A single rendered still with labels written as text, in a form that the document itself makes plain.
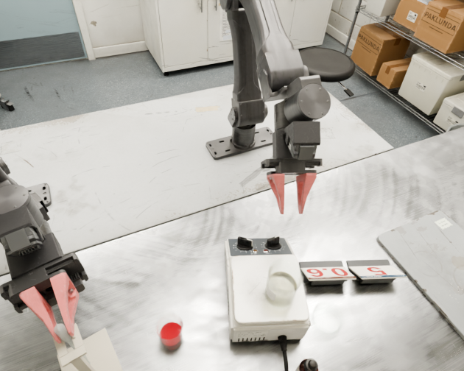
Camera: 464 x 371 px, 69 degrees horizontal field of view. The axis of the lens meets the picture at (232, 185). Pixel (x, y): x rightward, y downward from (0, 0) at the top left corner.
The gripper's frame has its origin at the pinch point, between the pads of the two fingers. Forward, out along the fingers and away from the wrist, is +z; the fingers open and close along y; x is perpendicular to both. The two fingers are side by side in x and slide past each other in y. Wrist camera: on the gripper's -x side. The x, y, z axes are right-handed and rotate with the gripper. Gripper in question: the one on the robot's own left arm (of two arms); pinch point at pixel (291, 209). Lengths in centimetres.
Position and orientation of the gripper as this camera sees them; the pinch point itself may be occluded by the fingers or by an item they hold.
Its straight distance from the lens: 63.3
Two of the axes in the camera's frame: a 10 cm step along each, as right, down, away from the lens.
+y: 10.0, -0.1, 0.8
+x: -0.8, 0.3, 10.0
